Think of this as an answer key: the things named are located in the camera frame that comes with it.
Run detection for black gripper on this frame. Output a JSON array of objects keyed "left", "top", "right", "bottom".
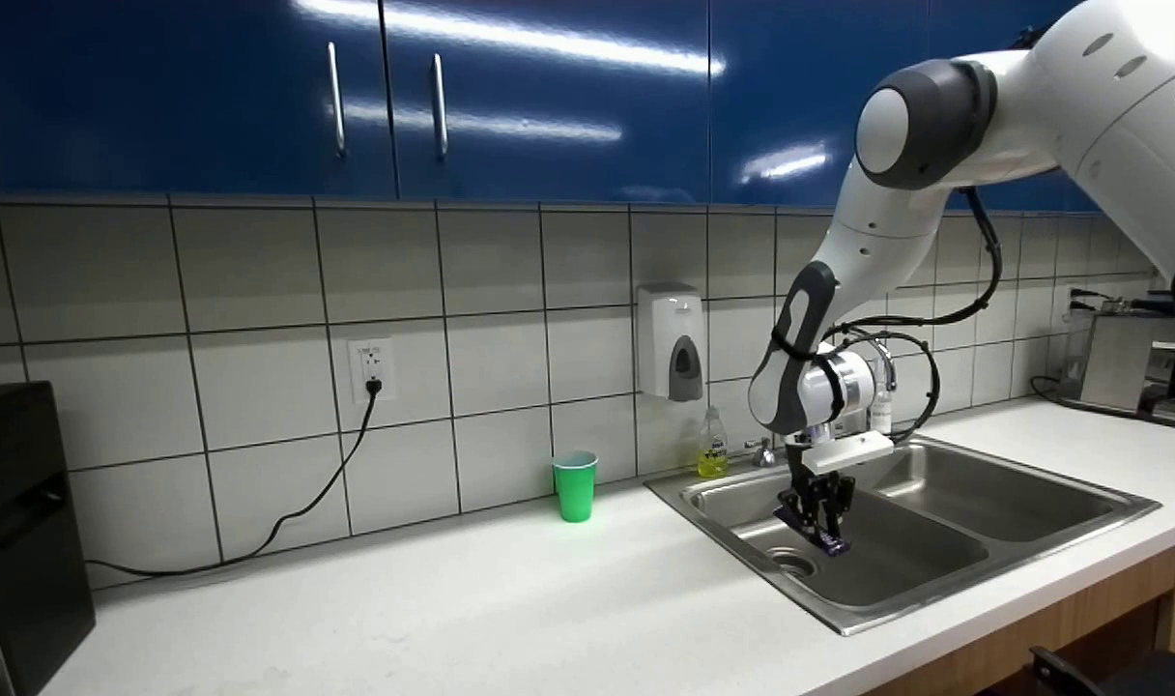
[{"left": 772, "top": 457, "right": 862, "bottom": 555}]

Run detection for purple chocolate bar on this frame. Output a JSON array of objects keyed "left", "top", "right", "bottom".
[{"left": 799, "top": 508, "right": 852, "bottom": 561}]

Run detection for stainless steel double sink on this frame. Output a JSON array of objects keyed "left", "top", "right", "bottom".
[{"left": 645, "top": 430, "right": 1165, "bottom": 638}]

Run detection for yellow dish soap bottle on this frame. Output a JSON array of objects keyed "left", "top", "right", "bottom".
[{"left": 693, "top": 411, "right": 734, "bottom": 484}]

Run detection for green plastic cup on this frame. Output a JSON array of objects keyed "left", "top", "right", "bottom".
[{"left": 550, "top": 448, "right": 602, "bottom": 524}]

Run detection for silver countertop appliance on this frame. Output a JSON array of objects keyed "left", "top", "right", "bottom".
[{"left": 1069, "top": 285, "right": 1175, "bottom": 421}]

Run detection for blue upper cabinet door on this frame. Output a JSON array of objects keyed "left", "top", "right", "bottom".
[
  {"left": 707, "top": 0, "right": 1084, "bottom": 216},
  {"left": 0, "top": 0, "right": 392, "bottom": 203},
  {"left": 384, "top": 0, "right": 714, "bottom": 210}
]

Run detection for black box appliance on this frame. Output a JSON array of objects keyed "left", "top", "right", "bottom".
[{"left": 0, "top": 377, "right": 99, "bottom": 696}]

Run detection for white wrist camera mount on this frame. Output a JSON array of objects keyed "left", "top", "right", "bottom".
[{"left": 796, "top": 430, "right": 899, "bottom": 479}]

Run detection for white wall soap dispenser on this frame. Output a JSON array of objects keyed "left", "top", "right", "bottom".
[{"left": 634, "top": 283, "right": 710, "bottom": 405}]

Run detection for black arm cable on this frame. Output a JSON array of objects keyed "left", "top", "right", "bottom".
[{"left": 772, "top": 184, "right": 1009, "bottom": 446}]

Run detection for black power cord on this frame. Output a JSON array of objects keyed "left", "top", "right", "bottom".
[{"left": 82, "top": 375, "right": 385, "bottom": 584}]

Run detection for white wall outlet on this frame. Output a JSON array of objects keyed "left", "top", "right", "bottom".
[{"left": 347, "top": 338, "right": 399, "bottom": 398}]

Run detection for silver upper cabinet handle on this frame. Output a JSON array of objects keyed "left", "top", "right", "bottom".
[
  {"left": 425, "top": 51, "right": 455, "bottom": 162},
  {"left": 320, "top": 37, "right": 353, "bottom": 157}
]

